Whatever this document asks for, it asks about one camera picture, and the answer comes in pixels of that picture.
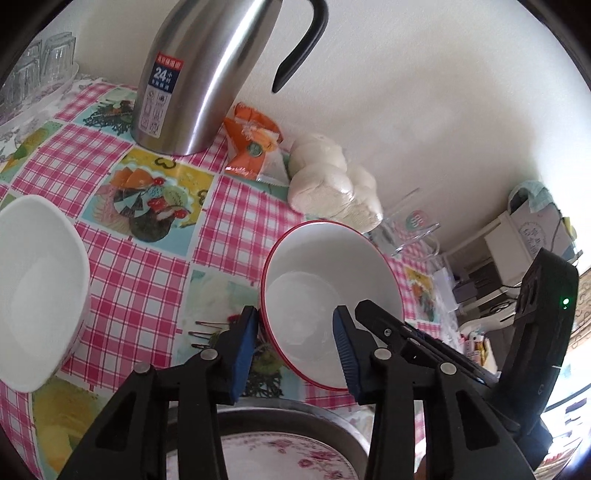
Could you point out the round pink floral plate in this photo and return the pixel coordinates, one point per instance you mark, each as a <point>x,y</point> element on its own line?
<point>286,457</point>

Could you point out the strawberry print bowl red rim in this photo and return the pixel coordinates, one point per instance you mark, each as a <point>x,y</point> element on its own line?
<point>314,277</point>

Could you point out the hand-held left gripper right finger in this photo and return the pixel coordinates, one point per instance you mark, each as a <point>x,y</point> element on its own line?
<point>346,355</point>

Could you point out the plain white bowl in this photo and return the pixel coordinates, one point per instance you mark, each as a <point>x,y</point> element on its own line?
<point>37,286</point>

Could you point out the white shelf rack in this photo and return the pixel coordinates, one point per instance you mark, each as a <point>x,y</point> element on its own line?
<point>503,244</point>

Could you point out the clear drinking glass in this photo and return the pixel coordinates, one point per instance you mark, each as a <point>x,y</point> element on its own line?
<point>28,64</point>
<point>14,97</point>
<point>60,53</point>

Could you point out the clear glass mug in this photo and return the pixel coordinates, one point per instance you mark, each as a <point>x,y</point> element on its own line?
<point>415,221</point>

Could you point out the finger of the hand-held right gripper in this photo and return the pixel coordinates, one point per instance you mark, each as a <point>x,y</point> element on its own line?
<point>392,330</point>

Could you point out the large stainless steel plate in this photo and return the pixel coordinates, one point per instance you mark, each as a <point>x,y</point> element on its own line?
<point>300,413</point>

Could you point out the white printed book box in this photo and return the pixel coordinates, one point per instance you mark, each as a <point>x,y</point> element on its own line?
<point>535,230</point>

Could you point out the teal cloth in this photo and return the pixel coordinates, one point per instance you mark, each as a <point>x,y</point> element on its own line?
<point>535,196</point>

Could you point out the stainless steel thermos jug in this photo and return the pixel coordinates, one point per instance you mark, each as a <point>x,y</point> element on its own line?
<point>198,69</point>

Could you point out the orange snack packet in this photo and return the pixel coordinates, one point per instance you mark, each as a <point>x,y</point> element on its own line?
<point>251,147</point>

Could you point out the pink plaid fruit tablecloth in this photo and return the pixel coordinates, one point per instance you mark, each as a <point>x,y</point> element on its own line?
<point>147,258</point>

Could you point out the white tray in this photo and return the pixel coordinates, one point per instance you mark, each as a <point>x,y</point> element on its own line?
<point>55,90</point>

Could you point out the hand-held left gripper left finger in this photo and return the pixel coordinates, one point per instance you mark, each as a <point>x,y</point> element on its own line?
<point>244,350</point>

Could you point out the bag of steamed buns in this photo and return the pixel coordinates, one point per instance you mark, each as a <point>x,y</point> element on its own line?
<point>318,184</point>

